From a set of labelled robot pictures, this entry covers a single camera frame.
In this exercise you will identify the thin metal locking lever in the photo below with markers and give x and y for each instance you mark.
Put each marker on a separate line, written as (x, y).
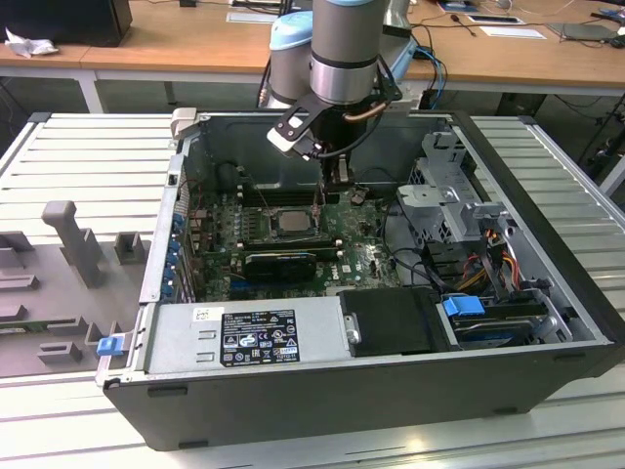
(263, 200)
(319, 210)

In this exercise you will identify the blue expansion slot clip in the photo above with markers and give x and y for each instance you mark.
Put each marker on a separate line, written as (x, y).
(178, 222)
(172, 271)
(176, 250)
(170, 288)

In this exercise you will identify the grey metal drive cage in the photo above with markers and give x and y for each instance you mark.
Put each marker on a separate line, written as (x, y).
(439, 195)

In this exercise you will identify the silver CPU with green edge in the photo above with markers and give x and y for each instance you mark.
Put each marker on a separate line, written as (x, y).
(295, 221)

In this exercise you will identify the silver power supply with label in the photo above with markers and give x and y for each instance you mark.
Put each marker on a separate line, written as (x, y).
(180, 342)

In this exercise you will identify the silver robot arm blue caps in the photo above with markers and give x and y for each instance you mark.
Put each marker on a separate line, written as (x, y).
(342, 49)

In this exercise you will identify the crumpled white paper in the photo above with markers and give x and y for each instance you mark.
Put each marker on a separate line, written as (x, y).
(29, 46)

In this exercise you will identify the green motherboard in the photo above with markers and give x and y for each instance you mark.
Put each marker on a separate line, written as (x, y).
(361, 244)

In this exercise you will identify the white camera on black bracket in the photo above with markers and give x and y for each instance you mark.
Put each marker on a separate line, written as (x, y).
(288, 141)

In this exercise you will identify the hard disk in blue carrier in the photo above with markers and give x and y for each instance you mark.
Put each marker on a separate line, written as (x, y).
(461, 305)

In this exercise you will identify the metal disk bay frame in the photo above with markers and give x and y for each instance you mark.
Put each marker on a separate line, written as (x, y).
(552, 322)

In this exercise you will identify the grey parts rack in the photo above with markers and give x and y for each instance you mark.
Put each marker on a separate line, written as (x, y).
(58, 303)

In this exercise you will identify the blue plastic latch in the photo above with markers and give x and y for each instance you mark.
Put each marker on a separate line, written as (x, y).
(109, 346)

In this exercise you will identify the black computer box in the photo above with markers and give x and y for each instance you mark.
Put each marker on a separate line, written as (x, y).
(63, 22)

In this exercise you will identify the blue book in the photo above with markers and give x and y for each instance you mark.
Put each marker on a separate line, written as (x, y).
(459, 5)

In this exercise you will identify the grey flat pad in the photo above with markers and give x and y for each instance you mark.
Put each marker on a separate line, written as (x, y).
(583, 31)

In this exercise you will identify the round coin cell battery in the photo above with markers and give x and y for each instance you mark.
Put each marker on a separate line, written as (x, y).
(359, 196)

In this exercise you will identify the black and grey PC case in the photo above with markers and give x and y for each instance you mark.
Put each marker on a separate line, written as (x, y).
(293, 405)

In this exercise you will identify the black plastic shroud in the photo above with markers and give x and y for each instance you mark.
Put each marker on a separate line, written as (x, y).
(390, 322)

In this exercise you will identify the wooden desk with white legs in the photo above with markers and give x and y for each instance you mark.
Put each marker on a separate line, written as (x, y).
(146, 54)
(512, 63)

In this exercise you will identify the black RAM slot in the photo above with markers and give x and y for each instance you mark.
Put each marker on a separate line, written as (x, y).
(283, 188)
(324, 253)
(288, 239)
(283, 192)
(288, 243)
(283, 201)
(293, 248)
(283, 197)

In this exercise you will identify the grey case latch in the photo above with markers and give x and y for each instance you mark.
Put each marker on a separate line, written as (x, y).
(184, 122)

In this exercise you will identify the black graphics card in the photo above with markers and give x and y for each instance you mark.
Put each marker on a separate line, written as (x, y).
(278, 266)

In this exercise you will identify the white paper sheet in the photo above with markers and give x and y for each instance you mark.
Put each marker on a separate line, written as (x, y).
(512, 32)

